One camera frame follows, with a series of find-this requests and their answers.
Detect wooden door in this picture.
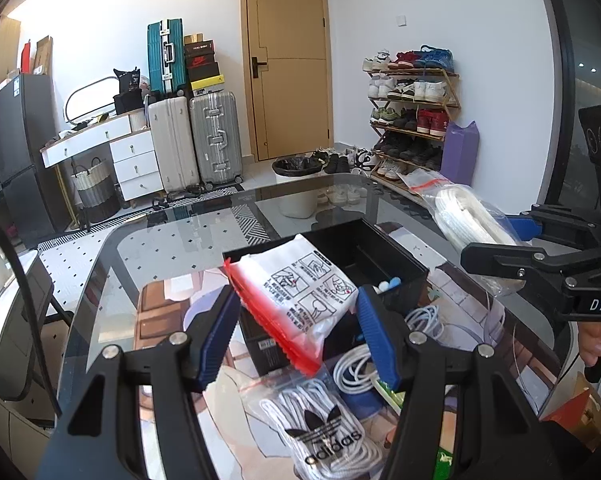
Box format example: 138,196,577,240
240,0,334,163

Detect white suitcase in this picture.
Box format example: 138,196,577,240
145,95,201,193

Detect white cable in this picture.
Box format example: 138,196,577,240
333,305,446,393

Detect black bag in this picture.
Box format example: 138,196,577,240
113,66,141,113

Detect white trash bin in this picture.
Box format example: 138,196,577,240
272,156,326,219

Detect black cardboard box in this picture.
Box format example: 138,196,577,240
223,217,430,376

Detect black cable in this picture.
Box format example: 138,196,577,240
0,205,64,416

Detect shoes on floor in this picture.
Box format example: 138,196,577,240
305,146,381,206

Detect brown cardboard piece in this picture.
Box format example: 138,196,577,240
33,35,54,76

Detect wooden shoe rack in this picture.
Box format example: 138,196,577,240
368,67,460,196

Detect woven laundry basket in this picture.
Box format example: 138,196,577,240
70,157,121,223

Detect silver suitcase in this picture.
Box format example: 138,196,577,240
188,91,244,191

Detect person's right hand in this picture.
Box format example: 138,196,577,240
578,321,601,368

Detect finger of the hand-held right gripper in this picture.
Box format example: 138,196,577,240
503,204,601,262
461,242,582,292

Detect white dresser with drawers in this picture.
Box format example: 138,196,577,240
40,110,162,208

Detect tall dark glass cabinet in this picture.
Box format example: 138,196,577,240
0,15,21,201

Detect grey side cabinet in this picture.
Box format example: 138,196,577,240
0,250,74,401

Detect orange box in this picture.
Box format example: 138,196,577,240
541,385,601,451

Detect black refrigerator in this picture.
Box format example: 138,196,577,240
0,74,66,248

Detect clear bag of laces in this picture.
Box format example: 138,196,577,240
397,167,529,296

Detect white packet with red edge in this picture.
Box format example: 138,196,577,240
223,234,359,377

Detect teal suitcase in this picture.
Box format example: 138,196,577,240
147,18,187,96

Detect shoe rack with shoes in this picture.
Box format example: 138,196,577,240
363,46,456,181

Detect oval mirror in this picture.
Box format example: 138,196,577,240
64,76,118,126

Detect purple bag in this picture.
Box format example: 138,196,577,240
439,121,480,187

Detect stack of shoe boxes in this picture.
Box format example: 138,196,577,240
183,33,226,97

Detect printed desk mat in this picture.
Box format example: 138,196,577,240
135,220,511,480

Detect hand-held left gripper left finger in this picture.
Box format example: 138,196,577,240
45,285,244,480

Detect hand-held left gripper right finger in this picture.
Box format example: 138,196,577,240
357,285,541,480

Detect bag of round white shoelaces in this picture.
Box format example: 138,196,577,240
240,375,386,480

